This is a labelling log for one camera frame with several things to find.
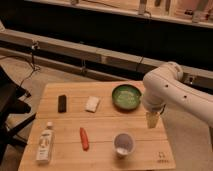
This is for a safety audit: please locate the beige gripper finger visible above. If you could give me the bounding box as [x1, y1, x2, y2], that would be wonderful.
[146, 112, 160, 128]

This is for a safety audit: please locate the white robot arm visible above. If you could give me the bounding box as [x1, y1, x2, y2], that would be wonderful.
[141, 62, 213, 128]

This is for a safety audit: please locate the green ceramic bowl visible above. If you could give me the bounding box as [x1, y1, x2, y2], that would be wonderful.
[112, 84, 142, 110]

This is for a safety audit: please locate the white paper cup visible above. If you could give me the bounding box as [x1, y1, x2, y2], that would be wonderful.
[113, 133, 135, 158]

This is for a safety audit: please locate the white sponge block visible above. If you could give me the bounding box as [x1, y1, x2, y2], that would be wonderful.
[85, 96, 100, 113]

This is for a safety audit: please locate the black rectangular block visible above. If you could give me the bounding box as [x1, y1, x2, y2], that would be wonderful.
[58, 95, 67, 113]

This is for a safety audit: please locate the clear plastic bottle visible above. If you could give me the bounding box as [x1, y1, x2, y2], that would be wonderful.
[36, 122, 54, 164]

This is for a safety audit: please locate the black chair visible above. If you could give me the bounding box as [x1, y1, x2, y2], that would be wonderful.
[0, 65, 35, 164]

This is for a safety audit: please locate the black floor cable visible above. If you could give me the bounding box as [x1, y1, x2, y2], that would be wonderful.
[0, 43, 42, 88]

